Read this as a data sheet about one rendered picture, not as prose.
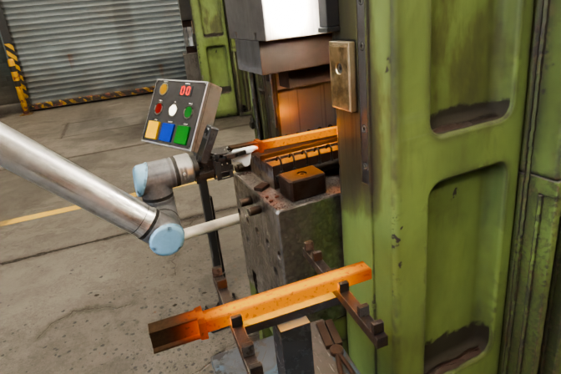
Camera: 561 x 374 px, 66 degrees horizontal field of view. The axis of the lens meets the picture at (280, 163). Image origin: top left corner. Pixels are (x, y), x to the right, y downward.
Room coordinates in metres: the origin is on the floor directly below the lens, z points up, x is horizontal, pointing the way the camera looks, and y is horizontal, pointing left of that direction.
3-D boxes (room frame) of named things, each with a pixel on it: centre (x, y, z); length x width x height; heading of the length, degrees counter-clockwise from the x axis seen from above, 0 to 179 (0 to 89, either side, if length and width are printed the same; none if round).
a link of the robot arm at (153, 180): (1.17, 0.36, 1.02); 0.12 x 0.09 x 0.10; 113
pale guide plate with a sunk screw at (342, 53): (1.09, -0.18, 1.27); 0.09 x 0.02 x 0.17; 23
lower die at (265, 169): (1.41, -0.13, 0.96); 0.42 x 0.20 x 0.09; 113
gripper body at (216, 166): (1.24, 0.21, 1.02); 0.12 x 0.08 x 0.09; 113
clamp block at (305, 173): (1.19, -0.06, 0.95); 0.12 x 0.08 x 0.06; 113
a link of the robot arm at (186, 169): (1.20, 0.28, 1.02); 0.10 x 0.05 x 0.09; 23
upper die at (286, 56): (1.41, -0.13, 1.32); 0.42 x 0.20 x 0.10; 113
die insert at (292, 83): (1.40, -0.17, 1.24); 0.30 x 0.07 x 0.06; 113
